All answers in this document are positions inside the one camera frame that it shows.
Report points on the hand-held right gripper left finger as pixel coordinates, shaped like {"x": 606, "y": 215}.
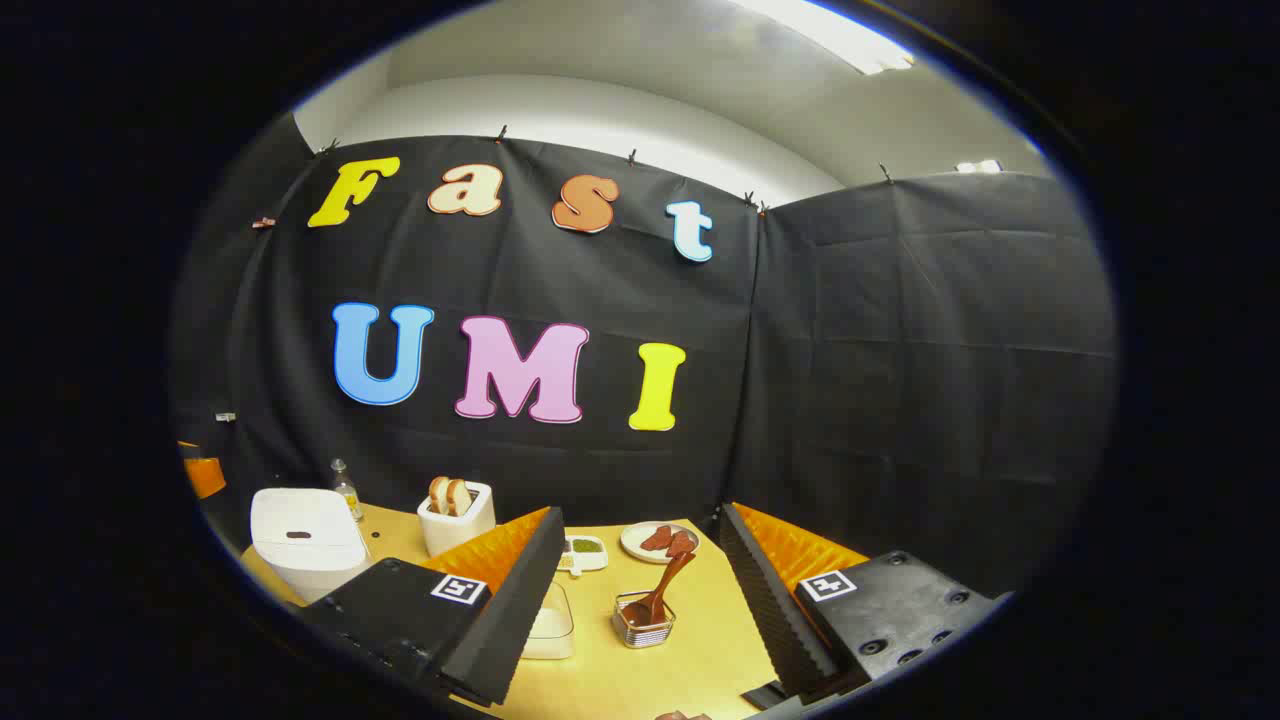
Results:
{"x": 520, "y": 610}

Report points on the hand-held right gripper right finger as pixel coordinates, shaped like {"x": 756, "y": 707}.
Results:
{"x": 765, "y": 610}

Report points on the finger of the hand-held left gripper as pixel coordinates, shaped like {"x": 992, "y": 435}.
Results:
{"x": 205, "y": 475}

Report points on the brown wooden spoon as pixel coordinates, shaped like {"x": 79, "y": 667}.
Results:
{"x": 660, "y": 590}

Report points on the white rice cooker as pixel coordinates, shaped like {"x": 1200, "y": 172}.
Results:
{"x": 305, "y": 545}

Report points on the clear glass dish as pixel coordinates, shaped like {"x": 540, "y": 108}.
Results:
{"x": 552, "y": 630}

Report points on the white divided bean dish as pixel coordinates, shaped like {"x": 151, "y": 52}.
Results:
{"x": 585, "y": 550}

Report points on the white toaster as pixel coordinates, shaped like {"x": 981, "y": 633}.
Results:
{"x": 455, "y": 535}

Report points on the red meat piece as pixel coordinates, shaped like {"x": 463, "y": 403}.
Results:
{"x": 656, "y": 539}
{"x": 680, "y": 544}

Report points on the toasted bread slice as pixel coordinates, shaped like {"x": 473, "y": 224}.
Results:
{"x": 459, "y": 497}
{"x": 438, "y": 495}

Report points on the round white plate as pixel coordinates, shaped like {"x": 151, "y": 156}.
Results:
{"x": 632, "y": 545}

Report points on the small glass bottle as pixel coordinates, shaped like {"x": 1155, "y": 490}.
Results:
{"x": 346, "y": 492}

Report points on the black backdrop cloth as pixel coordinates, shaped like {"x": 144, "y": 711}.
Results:
{"x": 850, "y": 380}

